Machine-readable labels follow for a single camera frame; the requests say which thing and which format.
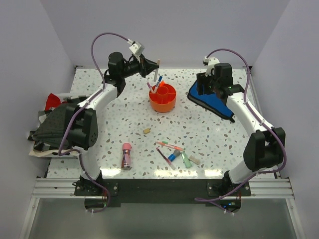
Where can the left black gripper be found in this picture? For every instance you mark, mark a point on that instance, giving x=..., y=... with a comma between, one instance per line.
x=145, y=66

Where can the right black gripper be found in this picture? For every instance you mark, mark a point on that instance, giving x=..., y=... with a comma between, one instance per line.
x=202, y=79

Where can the blue capped white marker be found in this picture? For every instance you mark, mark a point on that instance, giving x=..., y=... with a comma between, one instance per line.
x=157, y=84

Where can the black orange highlighter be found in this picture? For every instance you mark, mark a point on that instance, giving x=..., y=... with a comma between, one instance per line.
x=162, y=83

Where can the orange round organizer container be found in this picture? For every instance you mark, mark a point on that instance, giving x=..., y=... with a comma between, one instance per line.
x=164, y=99

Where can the small tan eraser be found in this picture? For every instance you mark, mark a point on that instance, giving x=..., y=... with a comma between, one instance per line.
x=146, y=131

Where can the green capped orange marker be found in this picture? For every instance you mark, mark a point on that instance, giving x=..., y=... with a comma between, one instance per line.
x=166, y=144

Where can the blue grey glue stick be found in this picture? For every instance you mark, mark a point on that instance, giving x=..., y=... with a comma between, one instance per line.
x=174, y=155

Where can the dark red gel pen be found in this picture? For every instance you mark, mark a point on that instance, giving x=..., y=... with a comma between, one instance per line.
x=166, y=159

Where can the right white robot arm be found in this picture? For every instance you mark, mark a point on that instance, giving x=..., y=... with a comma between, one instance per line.
x=266, y=145

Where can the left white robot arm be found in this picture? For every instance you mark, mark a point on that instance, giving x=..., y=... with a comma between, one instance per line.
x=81, y=120

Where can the blue black pencil pouch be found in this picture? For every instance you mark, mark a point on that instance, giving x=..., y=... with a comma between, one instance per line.
x=211, y=103

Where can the beige rectangular eraser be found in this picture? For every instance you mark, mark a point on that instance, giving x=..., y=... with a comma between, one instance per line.
x=194, y=160

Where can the green correction tape pen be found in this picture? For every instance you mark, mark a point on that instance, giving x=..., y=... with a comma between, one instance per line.
x=186, y=159

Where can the pink capped glitter tube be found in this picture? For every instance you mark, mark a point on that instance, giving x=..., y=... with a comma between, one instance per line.
x=126, y=158

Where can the pile of folded cloths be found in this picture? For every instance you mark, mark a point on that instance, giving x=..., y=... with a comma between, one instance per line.
x=48, y=135

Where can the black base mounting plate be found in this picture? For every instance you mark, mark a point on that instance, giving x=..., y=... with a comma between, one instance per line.
x=146, y=191

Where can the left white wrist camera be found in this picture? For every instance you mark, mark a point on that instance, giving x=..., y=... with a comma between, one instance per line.
x=135, y=47

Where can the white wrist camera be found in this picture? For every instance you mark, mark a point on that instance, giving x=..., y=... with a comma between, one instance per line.
x=135, y=47
x=210, y=63

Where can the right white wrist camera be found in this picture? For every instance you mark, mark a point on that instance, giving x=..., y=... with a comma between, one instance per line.
x=210, y=63

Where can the aluminium frame rail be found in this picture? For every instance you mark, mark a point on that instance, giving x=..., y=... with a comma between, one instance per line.
x=53, y=188

